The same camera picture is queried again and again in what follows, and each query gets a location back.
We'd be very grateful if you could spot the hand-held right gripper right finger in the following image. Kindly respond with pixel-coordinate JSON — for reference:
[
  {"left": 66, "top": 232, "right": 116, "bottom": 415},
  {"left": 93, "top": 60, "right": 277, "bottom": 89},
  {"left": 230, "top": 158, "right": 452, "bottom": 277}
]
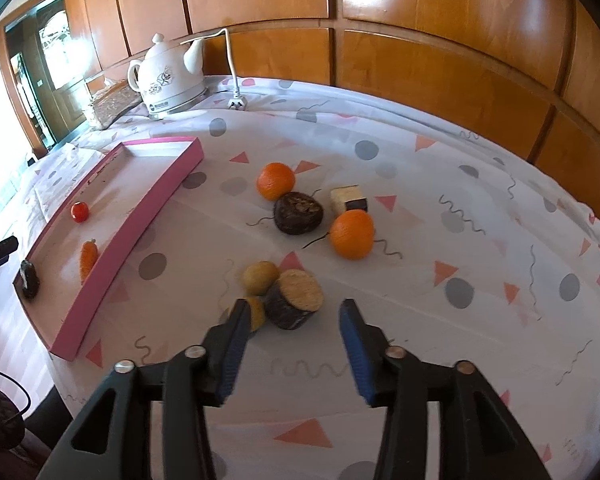
[{"left": 339, "top": 299, "right": 553, "bottom": 480}]

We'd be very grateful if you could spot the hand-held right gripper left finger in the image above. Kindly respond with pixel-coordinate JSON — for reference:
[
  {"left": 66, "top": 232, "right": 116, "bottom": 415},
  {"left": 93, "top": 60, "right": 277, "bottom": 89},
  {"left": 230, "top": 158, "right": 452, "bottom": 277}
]
[{"left": 37, "top": 299, "right": 253, "bottom": 480}]

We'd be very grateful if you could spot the small yellow potato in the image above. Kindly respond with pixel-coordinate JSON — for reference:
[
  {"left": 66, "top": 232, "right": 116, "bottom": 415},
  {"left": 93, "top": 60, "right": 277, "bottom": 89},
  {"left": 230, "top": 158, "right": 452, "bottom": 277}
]
[
  {"left": 242, "top": 261, "right": 281, "bottom": 296},
  {"left": 245, "top": 296, "right": 267, "bottom": 332}
]

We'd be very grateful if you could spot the round cake with tan top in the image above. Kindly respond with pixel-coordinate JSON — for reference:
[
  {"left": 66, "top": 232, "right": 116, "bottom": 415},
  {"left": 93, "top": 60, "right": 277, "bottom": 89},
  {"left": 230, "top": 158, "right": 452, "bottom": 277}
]
[{"left": 264, "top": 268, "right": 325, "bottom": 331}]

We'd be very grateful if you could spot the orange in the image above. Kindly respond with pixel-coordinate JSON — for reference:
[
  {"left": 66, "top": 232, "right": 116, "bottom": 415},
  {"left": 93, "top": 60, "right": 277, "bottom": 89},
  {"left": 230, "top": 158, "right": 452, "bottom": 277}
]
[
  {"left": 329, "top": 209, "right": 376, "bottom": 261},
  {"left": 256, "top": 162, "right": 297, "bottom": 202}
]

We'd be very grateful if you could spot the pink shallow box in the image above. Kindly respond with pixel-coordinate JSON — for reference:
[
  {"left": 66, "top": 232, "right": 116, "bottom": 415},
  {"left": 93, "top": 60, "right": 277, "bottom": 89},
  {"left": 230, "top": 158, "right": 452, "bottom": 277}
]
[{"left": 12, "top": 136, "right": 204, "bottom": 362}]

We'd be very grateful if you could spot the patterned white tablecloth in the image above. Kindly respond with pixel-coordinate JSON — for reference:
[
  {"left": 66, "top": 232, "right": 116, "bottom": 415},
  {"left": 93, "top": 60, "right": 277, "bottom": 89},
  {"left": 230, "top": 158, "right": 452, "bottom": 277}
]
[{"left": 0, "top": 74, "right": 600, "bottom": 480}]

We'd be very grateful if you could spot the orange carrot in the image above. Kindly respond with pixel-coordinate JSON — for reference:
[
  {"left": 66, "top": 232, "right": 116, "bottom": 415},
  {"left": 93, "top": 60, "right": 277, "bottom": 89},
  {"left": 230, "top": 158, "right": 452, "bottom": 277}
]
[{"left": 79, "top": 239, "right": 99, "bottom": 285}]

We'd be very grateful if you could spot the dark brown round cake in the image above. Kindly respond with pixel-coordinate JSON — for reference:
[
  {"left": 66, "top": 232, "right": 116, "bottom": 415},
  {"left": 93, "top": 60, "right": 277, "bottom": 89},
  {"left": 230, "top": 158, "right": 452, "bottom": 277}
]
[{"left": 272, "top": 191, "right": 325, "bottom": 236}]

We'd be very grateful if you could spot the cream and black cake cube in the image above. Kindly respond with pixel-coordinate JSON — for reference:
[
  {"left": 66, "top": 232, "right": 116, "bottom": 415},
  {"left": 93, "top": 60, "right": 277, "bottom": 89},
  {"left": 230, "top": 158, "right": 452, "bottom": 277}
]
[{"left": 330, "top": 186, "right": 369, "bottom": 217}]

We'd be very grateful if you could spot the woven tissue box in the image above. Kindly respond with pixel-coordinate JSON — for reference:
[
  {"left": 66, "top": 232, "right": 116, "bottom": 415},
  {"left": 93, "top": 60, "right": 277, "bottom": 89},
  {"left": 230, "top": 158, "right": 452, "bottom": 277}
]
[{"left": 82, "top": 80, "right": 143, "bottom": 131}]

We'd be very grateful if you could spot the wooden framed glass door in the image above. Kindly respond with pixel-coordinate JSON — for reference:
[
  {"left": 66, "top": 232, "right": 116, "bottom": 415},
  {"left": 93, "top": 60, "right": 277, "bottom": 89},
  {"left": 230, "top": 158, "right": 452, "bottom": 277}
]
[{"left": 0, "top": 0, "right": 106, "bottom": 156}]

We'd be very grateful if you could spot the kettle base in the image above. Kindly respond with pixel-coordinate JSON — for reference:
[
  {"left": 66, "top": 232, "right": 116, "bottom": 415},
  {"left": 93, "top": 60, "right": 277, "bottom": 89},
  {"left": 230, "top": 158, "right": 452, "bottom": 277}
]
[{"left": 147, "top": 85, "right": 211, "bottom": 122}]

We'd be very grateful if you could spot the white ceramic electric kettle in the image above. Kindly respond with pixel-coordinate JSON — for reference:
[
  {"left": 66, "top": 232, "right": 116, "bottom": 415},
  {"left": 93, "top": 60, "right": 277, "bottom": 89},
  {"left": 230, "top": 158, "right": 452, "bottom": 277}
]
[{"left": 127, "top": 32, "right": 208, "bottom": 111}]

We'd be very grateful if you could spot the black cable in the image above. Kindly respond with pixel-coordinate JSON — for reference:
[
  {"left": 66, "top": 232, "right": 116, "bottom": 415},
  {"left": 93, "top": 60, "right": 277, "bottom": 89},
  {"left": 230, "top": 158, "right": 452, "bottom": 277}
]
[{"left": 0, "top": 360, "right": 31, "bottom": 421}]

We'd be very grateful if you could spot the white power cable with plug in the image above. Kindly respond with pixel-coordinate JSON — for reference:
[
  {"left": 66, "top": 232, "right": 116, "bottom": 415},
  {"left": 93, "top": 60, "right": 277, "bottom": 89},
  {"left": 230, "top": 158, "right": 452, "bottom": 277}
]
[{"left": 182, "top": 27, "right": 251, "bottom": 112}]

